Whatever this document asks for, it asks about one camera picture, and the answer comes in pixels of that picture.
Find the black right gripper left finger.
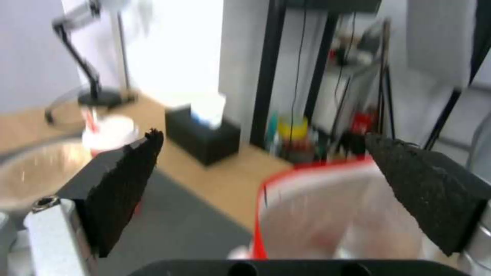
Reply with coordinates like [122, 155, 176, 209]
[23, 128, 165, 276]

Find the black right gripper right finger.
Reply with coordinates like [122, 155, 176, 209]
[364, 134, 491, 276]

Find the red and clear takeout bag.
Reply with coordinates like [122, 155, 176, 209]
[249, 160, 434, 259]

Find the red paper cup with lid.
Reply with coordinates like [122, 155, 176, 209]
[81, 110, 141, 159]

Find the dark grey desk mat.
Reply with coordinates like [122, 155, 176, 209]
[100, 169, 259, 276]

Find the clear plastic bowl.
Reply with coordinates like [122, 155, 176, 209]
[0, 138, 93, 213]

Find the black tissue box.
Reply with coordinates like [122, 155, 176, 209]
[165, 105, 241, 166]

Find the black desk lamp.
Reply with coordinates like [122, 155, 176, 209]
[53, 18, 122, 107]

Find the white tissue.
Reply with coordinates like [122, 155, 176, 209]
[168, 94, 227, 128]

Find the yellow container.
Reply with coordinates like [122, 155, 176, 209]
[278, 116, 308, 140]

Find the black metal shelf frame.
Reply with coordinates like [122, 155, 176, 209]
[249, 0, 384, 150]

